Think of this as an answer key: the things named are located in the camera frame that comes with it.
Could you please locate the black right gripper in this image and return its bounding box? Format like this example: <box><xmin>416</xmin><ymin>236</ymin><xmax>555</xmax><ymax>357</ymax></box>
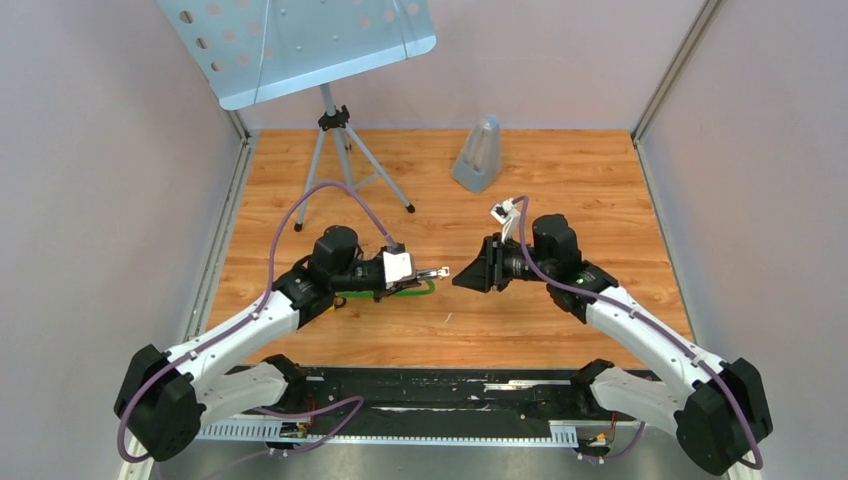
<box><xmin>452</xmin><ymin>233</ymin><xmax>554</xmax><ymax>293</ymax></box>

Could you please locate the green cable lock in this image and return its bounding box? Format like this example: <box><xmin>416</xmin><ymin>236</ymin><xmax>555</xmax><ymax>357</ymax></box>
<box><xmin>336</xmin><ymin>266</ymin><xmax>451</xmax><ymax>302</ymax></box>

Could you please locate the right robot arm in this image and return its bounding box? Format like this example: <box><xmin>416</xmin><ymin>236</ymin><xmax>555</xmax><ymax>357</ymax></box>
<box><xmin>453</xmin><ymin>214</ymin><xmax>773</xmax><ymax>475</ymax></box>

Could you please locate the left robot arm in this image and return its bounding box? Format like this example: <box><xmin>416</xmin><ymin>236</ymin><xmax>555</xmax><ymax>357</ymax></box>
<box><xmin>114</xmin><ymin>225</ymin><xmax>419</xmax><ymax>462</ymax></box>

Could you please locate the blue translucent metronome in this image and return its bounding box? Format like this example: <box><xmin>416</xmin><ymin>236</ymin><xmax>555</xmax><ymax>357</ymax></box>
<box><xmin>450</xmin><ymin>115</ymin><xmax>502</xmax><ymax>194</ymax></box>

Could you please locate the grey music stand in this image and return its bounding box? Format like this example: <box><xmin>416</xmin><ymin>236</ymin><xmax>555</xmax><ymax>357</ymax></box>
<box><xmin>155</xmin><ymin>0</ymin><xmax>438</xmax><ymax>233</ymax></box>

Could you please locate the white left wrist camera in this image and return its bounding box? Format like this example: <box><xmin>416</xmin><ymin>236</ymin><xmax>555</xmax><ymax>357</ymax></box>
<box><xmin>382</xmin><ymin>251</ymin><xmax>417</xmax><ymax>289</ymax></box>

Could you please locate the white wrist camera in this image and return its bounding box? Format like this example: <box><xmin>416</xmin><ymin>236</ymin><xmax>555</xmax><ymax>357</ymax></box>
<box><xmin>382</xmin><ymin>251</ymin><xmax>417</xmax><ymax>289</ymax></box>
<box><xmin>490</xmin><ymin>196</ymin><xmax>526</xmax><ymax>243</ymax></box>

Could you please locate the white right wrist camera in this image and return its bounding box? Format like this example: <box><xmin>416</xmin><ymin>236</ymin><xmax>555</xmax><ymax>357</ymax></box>
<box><xmin>490</xmin><ymin>196</ymin><xmax>526</xmax><ymax>243</ymax></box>

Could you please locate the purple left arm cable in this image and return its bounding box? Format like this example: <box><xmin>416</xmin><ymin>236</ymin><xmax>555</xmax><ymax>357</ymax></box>
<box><xmin>115</xmin><ymin>182</ymin><xmax>405</xmax><ymax>465</ymax></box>

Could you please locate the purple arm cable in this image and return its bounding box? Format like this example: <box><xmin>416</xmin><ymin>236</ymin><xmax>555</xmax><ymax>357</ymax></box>
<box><xmin>115</xmin><ymin>182</ymin><xmax>405</xmax><ymax>465</ymax></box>
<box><xmin>513</xmin><ymin>195</ymin><xmax>765</xmax><ymax>472</ymax></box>

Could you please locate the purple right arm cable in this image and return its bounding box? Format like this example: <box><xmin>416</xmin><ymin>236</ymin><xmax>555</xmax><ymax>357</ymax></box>
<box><xmin>513</xmin><ymin>195</ymin><xmax>765</xmax><ymax>472</ymax></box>

